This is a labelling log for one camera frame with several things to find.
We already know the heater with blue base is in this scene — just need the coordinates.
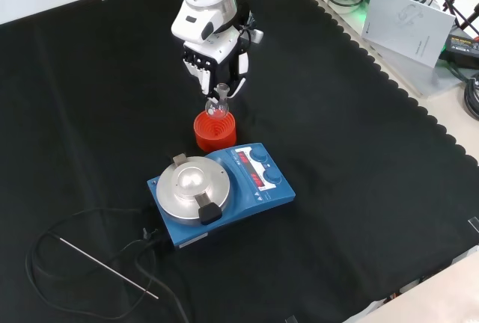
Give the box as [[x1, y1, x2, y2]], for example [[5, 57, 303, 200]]
[[146, 142, 296, 251]]

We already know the coiled black cable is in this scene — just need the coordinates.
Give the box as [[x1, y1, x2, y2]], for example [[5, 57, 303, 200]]
[[463, 72, 479, 120]]

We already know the red ribbed flask holder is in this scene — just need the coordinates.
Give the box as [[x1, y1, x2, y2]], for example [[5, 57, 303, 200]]
[[193, 110, 237, 153]]

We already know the pale board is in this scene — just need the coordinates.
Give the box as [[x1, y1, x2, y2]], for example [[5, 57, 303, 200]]
[[361, 0, 457, 69]]

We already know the black tripod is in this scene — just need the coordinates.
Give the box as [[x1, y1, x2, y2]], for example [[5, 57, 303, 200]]
[[430, 0, 479, 40]]

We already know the black heater cable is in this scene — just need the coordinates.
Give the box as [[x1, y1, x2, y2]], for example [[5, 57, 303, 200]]
[[25, 207, 188, 323]]

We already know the black power adapter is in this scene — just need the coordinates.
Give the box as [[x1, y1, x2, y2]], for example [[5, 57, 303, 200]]
[[439, 34, 479, 70]]

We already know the clear round-bottom flask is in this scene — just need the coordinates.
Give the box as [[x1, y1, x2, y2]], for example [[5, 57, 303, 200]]
[[204, 83, 230, 120]]

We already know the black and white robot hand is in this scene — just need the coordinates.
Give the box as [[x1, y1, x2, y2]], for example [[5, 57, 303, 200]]
[[181, 27, 251, 99]]

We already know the thin metal probe rod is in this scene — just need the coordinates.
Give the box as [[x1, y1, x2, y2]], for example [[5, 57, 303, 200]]
[[56, 236, 159, 300]]

